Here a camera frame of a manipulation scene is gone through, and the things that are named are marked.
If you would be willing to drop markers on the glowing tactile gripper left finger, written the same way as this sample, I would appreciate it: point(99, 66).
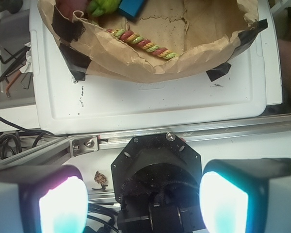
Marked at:
point(42, 199)

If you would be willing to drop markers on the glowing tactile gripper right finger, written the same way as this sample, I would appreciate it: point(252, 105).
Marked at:
point(246, 195)

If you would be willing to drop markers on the blue wooden block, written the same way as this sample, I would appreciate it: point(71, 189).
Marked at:
point(130, 8)

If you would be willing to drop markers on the black hex keys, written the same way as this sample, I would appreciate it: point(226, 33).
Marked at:
point(10, 63)

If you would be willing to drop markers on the brown paper bag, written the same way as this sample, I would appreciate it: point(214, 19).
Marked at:
point(206, 35)

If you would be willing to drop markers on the pink plush bunny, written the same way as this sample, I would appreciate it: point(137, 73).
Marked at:
point(68, 7)

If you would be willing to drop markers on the green plush toy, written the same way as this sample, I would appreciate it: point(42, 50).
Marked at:
point(96, 8)

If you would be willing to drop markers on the aluminium extrusion rail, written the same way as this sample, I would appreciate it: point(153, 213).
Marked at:
point(257, 137)

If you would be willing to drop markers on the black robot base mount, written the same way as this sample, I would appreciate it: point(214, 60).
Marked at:
point(156, 180)

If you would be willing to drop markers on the orange handled hex key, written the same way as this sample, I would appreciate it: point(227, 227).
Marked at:
point(18, 74)

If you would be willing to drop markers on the multicolour twisted rope toy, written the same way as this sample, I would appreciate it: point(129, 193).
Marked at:
point(134, 39)

